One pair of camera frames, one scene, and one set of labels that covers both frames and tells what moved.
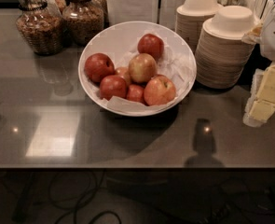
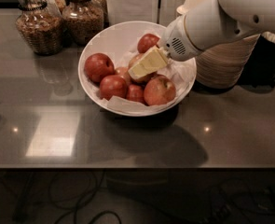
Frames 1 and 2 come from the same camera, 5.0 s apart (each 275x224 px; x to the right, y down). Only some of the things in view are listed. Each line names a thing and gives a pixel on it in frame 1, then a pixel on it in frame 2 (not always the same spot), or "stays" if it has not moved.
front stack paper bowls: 222,56 stays
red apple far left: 97,66 stays
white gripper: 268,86 -> 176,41
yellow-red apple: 142,67 stays
